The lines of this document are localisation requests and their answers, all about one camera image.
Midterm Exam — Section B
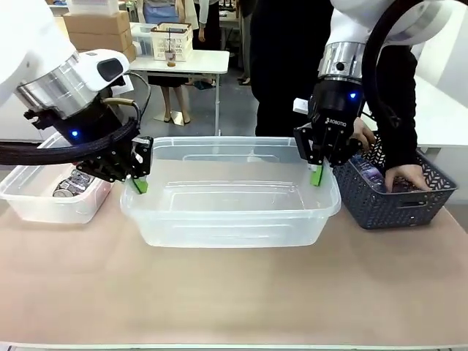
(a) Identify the brown cardboard box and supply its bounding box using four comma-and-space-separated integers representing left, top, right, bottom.
68, 29, 134, 53
121, 43, 137, 64
62, 10, 132, 37

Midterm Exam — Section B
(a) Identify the person in black clothes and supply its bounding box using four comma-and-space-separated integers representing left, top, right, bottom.
249, 0, 420, 173

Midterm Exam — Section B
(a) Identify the person left hand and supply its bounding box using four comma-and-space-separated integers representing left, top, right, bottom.
383, 164, 431, 193

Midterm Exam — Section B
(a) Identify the bystander in dark trousers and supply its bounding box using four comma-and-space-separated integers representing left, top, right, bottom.
236, 0, 257, 87

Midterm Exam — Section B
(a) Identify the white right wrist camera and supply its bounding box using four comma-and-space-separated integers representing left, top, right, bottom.
292, 97, 312, 116

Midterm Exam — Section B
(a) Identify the woman in blue dress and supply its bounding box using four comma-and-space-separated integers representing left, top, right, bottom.
143, 0, 200, 126

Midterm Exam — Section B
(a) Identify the white basket brown rim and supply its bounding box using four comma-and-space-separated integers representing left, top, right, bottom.
150, 22, 194, 62

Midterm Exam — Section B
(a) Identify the clear storage box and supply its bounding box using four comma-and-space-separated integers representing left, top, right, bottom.
130, 22, 155, 58

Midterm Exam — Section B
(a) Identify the person right hand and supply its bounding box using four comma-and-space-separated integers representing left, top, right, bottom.
352, 118, 377, 151

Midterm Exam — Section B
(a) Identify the person left forearm black sleeve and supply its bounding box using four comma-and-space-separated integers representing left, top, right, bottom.
379, 43, 420, 173

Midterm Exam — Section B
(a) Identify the white box stack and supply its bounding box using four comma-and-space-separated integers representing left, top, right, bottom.
67, 0, 120, 15

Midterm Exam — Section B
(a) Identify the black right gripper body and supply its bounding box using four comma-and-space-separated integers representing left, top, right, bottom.
309, 76, 365, 164

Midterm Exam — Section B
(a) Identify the drink cup with straw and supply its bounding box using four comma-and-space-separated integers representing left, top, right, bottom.
165, 31, 178, 68

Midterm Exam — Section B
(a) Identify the black left arm cable sleeve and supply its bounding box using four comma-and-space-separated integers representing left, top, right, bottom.
0, 71, 153, 166

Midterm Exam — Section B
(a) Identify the purple plastic waste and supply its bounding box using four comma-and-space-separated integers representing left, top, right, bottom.
355, 154, 389, 192

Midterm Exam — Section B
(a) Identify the large clear plastic bin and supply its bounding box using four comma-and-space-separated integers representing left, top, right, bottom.
119, 136, 343, 249

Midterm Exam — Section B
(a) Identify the dark grey woven plastic basket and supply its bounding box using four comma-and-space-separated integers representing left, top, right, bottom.
333, 130, 459, 230

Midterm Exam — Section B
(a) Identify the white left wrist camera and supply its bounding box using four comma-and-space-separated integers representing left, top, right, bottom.
78, 50, 135, 97

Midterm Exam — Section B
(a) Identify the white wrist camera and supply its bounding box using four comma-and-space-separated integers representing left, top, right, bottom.
78, 50, 135, 97
292, 97, 312, 116

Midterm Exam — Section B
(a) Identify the crushed silver can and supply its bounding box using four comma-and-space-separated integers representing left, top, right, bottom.
67, 169, 99, 192
52, 181, 80, 200

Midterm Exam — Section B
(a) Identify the bystander in light shirt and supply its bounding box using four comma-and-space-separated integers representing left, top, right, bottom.
198, 0, 221, 45

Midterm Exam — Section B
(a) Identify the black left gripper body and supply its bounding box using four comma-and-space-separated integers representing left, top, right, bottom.
62, 97, 135, 162

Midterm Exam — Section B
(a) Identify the white folding table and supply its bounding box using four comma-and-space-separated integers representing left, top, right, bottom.
128, 50, 231, 137

